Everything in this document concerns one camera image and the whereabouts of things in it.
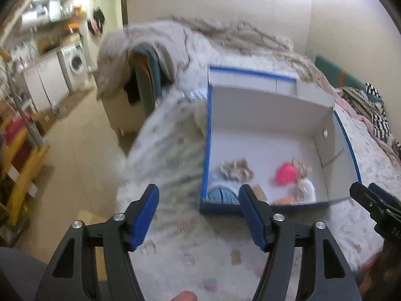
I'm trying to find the person's grey trousers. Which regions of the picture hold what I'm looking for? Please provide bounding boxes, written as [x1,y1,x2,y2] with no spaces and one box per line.
[0,247,48,301]

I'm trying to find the blue and white cardboard box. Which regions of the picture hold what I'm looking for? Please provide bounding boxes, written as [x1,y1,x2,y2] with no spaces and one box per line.
[199,65,363,216]

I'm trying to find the grey fringed blanket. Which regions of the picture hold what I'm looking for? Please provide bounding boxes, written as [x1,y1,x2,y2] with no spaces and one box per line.
[95,17,295,99]

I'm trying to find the pink rubber duck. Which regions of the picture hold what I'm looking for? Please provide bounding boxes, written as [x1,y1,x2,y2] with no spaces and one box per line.
[272,162,298,186]

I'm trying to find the person's left hand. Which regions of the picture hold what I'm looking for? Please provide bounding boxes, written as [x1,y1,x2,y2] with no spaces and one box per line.
[173,290,198,301]

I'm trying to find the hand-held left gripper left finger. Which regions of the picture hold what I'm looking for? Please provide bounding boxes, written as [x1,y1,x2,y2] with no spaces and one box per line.
[34,183,160,301]

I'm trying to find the white washing machine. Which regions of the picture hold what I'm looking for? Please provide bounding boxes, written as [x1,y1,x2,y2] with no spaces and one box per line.
[60,42,89,91]

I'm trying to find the teal cloth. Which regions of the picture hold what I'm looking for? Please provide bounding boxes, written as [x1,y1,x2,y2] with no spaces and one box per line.
[125,43,163,113]

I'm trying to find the black and white striped cloth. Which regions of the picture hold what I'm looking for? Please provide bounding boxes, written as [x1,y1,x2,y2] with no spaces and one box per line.
[341,83,401,160]

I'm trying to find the white cabinet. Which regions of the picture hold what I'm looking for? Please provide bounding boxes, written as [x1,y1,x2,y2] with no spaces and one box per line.
[23,53,70,113]

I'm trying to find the metal pole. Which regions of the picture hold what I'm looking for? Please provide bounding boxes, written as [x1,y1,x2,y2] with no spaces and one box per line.
[0,48,43,146]

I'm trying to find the small beige patterned cloth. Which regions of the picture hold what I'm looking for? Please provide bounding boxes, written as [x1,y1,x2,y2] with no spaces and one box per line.
[291,155,313,178]

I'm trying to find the brown cardboard box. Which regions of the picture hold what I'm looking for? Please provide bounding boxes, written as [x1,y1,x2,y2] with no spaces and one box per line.
[31,108,57,134]

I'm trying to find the printed white bed sheet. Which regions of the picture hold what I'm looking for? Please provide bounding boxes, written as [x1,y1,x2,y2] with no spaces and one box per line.
[116,34,401,301]

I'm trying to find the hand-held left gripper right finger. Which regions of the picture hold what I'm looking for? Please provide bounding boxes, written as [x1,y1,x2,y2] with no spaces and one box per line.
[238,184,363,301]

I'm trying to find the dark hanging clothes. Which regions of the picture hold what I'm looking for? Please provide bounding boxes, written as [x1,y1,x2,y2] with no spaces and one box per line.
[88,6,106,36]

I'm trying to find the person's right forearm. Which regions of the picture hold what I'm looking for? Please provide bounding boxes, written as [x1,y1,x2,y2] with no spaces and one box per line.
[359,246,401,301]

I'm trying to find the green cushion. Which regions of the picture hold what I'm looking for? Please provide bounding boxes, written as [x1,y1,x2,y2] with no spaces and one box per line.
[314,54,384,104]

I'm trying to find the red cloth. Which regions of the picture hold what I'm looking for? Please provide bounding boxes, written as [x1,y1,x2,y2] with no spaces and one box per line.
[3,117,32,164]

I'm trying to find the blue striped white cloth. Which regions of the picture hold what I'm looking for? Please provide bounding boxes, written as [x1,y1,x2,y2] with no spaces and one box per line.
[207,180,240,204]

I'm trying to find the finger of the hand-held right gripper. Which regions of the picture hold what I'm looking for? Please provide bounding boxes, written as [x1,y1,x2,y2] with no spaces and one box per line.
[368,182,401,215]
[349,181,387,216]

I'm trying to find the yellow wooden rack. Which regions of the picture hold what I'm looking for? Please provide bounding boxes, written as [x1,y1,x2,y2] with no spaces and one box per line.
[0,117,51,226]

